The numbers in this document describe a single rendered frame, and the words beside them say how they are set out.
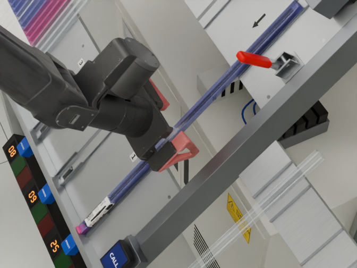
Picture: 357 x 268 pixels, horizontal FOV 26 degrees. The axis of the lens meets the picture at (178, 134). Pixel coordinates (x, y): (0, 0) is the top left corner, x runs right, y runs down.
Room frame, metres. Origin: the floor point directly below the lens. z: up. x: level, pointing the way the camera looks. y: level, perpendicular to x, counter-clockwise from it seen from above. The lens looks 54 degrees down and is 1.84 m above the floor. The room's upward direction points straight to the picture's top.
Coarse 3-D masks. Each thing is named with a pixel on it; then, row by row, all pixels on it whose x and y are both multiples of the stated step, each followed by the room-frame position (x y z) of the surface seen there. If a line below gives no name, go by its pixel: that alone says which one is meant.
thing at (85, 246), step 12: (24, 108) 0.87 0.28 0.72; (24, 120) 0.83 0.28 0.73; (24, 132) 0.81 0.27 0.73; (36, 132) 0.81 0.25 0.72; (36, 144) 0.78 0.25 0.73; (36, 156) 0.76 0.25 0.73; (48, 156) 0.76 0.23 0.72; (48, 168) 0.73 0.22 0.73; (48, 180) 0.71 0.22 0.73; (60, 180) 0.71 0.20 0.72; (60, 192) 0.68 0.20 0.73; (60, 204) 0.66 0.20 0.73; (72, 204) 0.67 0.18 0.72; (72, 216) 0.64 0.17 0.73; (72, 228) 0.61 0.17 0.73; (84, 240) 0.59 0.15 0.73; (84, 252) 0.57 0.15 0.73; (96, 264) 0.55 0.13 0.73
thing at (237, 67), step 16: (288, 16) 0.76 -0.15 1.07; (272, 32) 0.75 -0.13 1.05; (256, 48) 0.74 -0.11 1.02; (240, 64) 0.73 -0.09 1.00; (224, 80) 0.72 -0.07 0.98; (208, 96) 0.71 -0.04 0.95; (192, 112) 0.70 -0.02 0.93; (176, 128) 0.69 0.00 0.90; (160, 144) 0.68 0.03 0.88; (128, 176) 0.66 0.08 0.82; (112, 192) 0.64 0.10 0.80; (80, 224) 0.62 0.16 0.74
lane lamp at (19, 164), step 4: (20, 156) 0.80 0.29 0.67; (16, 160) 0.80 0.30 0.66; (20, 160) 0.79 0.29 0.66; (24, 160) 0.79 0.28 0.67; (12, 164) 0.80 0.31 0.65; (16, 164) 0.79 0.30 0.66; (20, 164) 0.79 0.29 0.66; (24, 164) 0.78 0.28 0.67; (12, 168) 0.79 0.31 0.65; (16, 168) 0.78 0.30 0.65; (20, 168) 0.78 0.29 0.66; (16, 172) 0.78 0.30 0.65; (16, 176) 0.77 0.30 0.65
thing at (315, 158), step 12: (312, 156) 0.54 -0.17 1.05; (300, 168) 0.53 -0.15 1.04; (312, 168) 0.53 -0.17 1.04; (288, 180) 0.52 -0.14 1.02; (300, 180) 0.52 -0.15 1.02; (276, 192) 0.51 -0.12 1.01; (264, 204) 0.50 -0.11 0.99; (252, 216) 0.49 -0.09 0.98; (240, 228) 0.49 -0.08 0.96; (228, 240) 0.48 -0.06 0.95; (216, 252) 0.47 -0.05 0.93; (192, 264) 0.46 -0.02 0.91; (204, 264) 0.46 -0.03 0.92
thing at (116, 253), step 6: (114, 246) 0.55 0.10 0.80; (120, 246) 0.54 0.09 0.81; (108, 252) 0.54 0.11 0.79; (114, 252) 0.54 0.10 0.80; (120, 252) 0.53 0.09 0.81; (102, 258) 0.54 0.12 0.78; (108, 258) 0.53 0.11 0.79; (114, 258) 0.53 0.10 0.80; (120, 258) 0.53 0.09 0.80; (126, 258) 0.52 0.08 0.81; (108, 264) 0.52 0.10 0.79; (114, 264) 0.52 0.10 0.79; (120, 264) 0.52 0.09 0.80
